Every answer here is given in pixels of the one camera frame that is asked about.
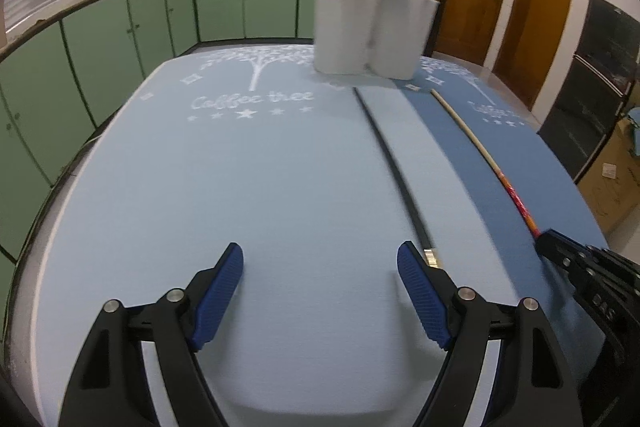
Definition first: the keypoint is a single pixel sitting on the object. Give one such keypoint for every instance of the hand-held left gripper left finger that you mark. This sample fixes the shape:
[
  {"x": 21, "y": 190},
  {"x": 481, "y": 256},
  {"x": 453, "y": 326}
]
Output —
[{"x": 220, "y": 292}]

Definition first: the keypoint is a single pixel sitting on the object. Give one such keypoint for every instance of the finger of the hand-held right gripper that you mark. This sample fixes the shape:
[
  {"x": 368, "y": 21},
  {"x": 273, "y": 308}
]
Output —
[
  {"x": 595, "y": 254},
  {"x": 560, "y": 257}
]

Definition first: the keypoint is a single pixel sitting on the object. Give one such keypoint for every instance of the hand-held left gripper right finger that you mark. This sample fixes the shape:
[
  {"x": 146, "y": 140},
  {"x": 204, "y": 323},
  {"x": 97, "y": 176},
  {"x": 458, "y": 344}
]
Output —
[{"x": 420, "y": 297}]

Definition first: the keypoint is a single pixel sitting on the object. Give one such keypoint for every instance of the black chopstick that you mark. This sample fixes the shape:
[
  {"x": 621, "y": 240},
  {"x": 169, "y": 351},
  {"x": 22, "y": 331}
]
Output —
[{"x": 398, "y": 179}]

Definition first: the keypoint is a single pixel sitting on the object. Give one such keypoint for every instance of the red patterned wooden chopstick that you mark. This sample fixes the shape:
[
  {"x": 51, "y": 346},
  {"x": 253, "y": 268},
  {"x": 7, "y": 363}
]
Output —
[{"x": 483, "y": 152}]

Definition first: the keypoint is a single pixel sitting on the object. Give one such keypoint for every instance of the white plastic cup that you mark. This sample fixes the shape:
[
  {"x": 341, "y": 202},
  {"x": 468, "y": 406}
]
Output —
[
  {"x": 402, "y": 37},
  {"x": 342, "y": 27}
]

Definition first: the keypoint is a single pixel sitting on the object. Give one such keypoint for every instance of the cardboard box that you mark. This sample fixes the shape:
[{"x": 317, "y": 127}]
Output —
[{"x": 612, "y": 187}]

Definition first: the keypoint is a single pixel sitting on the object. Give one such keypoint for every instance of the dark blue printed placemat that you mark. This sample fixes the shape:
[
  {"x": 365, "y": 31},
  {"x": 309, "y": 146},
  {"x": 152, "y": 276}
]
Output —
[{"x": 540, "y": 167}]

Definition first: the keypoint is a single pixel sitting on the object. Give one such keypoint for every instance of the light blue printed placemat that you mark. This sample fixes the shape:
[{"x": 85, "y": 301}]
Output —
[{"x": 225, "y": 182}]

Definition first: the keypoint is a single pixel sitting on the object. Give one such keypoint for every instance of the blue cloth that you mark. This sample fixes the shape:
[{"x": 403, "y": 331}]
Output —
[{"x": 635, "y": 132}]

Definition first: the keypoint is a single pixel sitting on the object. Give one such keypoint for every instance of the black oven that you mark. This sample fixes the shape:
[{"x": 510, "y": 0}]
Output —
[{"x": 595, "y": 82}]

